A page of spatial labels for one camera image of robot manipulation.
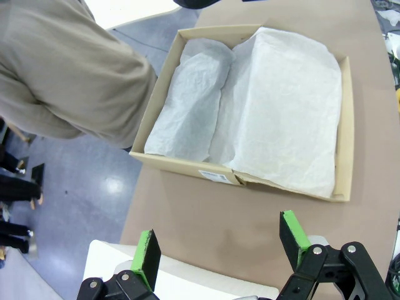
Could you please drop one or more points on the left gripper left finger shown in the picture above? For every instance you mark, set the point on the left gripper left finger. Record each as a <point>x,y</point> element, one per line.
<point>147,259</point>

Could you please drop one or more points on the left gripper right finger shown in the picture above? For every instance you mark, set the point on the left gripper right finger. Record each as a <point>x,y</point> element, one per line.
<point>297,240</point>

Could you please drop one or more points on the tan cardboard shoe box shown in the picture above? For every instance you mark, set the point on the tan cardboard shoe box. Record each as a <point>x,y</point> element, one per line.
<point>181,161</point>

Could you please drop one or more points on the white tissue paper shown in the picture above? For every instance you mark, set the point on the white tissue paper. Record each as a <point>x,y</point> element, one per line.
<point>281,109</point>

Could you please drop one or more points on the person in beige sweater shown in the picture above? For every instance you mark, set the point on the person in beige sweater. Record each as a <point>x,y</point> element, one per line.
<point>62,68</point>

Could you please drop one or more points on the white side table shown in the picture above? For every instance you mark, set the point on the white side table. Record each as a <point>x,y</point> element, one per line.
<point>125,12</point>

